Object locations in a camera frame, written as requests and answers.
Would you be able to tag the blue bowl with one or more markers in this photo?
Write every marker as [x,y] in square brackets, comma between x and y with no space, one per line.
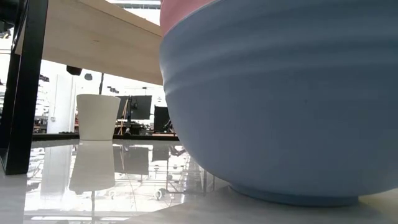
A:
[280,109]

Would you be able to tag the pink bowl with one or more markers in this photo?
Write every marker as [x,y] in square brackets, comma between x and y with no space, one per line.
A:
[177,12]

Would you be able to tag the wooden shelf with black legs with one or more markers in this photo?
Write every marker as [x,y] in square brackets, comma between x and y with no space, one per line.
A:
[102,40]

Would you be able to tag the black room chair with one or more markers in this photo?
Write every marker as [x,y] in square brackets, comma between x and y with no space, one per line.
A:
[161,118]

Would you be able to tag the black computer monitor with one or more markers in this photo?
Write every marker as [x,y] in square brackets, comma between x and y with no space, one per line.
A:
[141,107]

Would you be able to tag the white cup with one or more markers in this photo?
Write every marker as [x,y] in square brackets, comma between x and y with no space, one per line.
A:
[98,116]

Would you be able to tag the black pole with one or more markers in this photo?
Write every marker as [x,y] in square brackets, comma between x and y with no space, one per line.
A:
[101,84]

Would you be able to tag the black round ceiling fixture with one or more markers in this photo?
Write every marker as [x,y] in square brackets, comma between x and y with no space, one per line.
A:
[88,76]

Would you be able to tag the white column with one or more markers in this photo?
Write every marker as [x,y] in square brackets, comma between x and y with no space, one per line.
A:
[60,105]

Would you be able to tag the black ceiling camera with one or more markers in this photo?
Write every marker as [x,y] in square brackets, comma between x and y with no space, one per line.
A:
[74,70]

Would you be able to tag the black table edge rail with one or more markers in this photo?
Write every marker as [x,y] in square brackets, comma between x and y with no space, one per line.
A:
[62,136]

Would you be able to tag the black metal shelf leg frame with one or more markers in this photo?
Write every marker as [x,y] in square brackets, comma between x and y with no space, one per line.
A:
[26,109]

